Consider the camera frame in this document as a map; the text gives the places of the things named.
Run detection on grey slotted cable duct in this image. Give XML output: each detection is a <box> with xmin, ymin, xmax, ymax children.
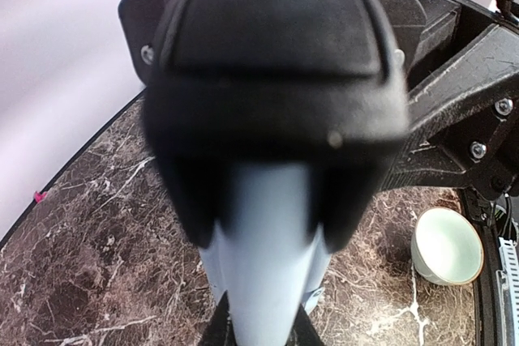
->
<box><xmin>496</xmin><ymin>237</ymin><xmax>518</xmax><ymax>346</ymax></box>

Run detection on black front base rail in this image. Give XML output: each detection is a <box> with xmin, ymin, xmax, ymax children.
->
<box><xmin>458</xmin><ymin>189</ymin><xmax>518</xmax><ymax>345</ymax></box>

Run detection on grey folding music stand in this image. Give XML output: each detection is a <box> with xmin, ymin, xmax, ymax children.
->
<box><xmin>118</xmin><ymin>0</ymin><xmax>426</xmax><ymax>345</ymax></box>

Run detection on pale green ceramic bowl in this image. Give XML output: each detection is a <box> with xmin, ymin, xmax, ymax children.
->
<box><xmin>410</xmin><ymin>207</ymin><xmax>484</xmax><ymax>286</ymax></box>

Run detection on small pink tag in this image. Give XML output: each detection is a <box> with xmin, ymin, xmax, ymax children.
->
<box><xmin>33</xmin><ymin>191</ymin><xmax>47</xmax><ymax>203</ymax></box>

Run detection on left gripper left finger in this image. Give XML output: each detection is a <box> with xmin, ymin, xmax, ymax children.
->
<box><xmin>201</xmin><ymin>301</ymin><xmax>235</xmax><ymax>346</ymax></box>

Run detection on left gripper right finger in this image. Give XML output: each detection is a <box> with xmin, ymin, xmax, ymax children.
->
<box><xmin>285</xmin><ymin>305</ymin><xmax>324</xmax><ymax>346</ymax></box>

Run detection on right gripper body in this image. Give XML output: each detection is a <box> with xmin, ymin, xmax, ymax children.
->
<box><xmin>382</xmin><ymin>0</ymin><xmax>518</xmax><ymax>200</ymax></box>

